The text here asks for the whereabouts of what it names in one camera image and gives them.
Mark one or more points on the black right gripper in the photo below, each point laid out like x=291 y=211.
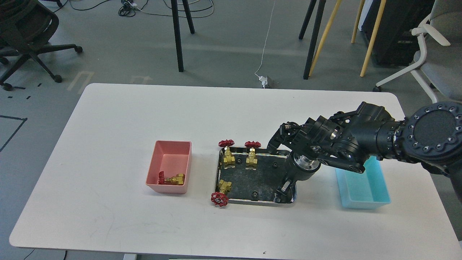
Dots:
x=297 y=168

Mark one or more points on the brass valve red handle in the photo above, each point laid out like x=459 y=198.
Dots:
x=178 y=179

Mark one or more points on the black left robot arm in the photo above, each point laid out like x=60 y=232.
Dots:
x=431 y=137

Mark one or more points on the small black gear front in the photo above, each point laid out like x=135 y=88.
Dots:
x=254 y=195

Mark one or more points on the brass valve back right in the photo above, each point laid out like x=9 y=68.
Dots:
x=251 y=160

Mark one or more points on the brass valve back left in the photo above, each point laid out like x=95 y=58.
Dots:
x=228 y=157

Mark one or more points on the brass valve front left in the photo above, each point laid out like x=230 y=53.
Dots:
x=220 y=197

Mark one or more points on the blue plastic box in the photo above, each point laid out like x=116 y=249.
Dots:
x=366 y=190

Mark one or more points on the pink plastic box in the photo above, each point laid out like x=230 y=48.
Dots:
x=172 y=157

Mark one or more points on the stainless steel tray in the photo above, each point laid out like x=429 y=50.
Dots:
x=264 y=179

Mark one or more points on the white power adapter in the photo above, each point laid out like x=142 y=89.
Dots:
x=267 y=82

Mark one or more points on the black tripod right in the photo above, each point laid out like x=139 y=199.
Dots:
x=314 y=37

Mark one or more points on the white grey office chair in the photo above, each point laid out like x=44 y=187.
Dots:
x=438 y=63

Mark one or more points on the black office chair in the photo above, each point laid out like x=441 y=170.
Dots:
x=26 y=27

